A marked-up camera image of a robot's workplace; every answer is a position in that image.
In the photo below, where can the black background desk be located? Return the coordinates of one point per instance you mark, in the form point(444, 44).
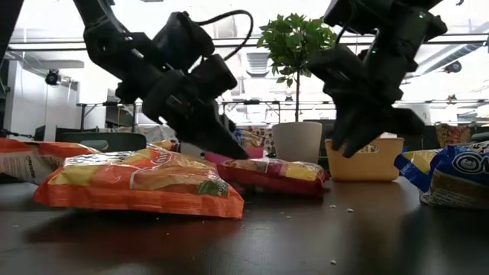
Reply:
point(111, 103)

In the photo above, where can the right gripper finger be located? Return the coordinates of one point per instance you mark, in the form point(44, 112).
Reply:
point(361, 133)
point(338, 130)

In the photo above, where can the orange ramen noodle pack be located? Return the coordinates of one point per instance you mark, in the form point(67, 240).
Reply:
point(38, 160)
point(153, 183)

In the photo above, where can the yellow plastic bin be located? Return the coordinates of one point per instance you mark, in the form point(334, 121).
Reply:
point(366, 164)

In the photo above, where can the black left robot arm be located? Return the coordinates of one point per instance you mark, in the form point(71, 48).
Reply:
point(111, 42)

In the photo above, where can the red ramen noodle pack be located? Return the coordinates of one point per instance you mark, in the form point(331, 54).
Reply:
point(165, 144)
point(275, 173)

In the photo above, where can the patterned orange bag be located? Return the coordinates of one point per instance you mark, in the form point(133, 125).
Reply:
point(452, 134)

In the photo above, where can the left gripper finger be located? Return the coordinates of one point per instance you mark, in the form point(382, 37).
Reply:
point(230, 124)
point(214, 137)

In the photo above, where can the white plant pot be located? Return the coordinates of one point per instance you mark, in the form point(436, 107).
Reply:
point(297, 141)

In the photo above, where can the black metal table frame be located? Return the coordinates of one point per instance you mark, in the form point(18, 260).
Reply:
point(7, 23)

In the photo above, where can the black table mat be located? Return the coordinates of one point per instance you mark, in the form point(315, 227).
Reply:
point(267, 237)

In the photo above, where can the small green leafy tree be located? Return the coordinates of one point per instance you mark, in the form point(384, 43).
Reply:
point(296, 42)

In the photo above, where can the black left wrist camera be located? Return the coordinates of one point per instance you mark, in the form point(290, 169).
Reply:
point(183, 38)

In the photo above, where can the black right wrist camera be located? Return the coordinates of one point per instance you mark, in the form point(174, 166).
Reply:
point(351, 17)

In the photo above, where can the grey ceiling duct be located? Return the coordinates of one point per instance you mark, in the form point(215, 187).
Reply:
point(454, 57)

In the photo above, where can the pink plastic bin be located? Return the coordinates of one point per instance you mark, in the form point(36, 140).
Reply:
point(256, 153)

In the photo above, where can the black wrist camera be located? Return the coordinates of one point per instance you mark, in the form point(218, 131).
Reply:
point(351, 17)
point(183, 38)

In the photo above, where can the black ceiling spotlight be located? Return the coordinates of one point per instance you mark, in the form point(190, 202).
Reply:
point(452, 66)
point(52, 76)

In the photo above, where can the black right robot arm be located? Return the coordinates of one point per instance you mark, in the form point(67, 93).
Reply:
point(412, 30)

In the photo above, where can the blue-grey plastic bin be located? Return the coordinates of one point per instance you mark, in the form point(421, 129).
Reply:
point(114, 141)

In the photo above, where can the long background table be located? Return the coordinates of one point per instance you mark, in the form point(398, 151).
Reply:
point(248, 102)

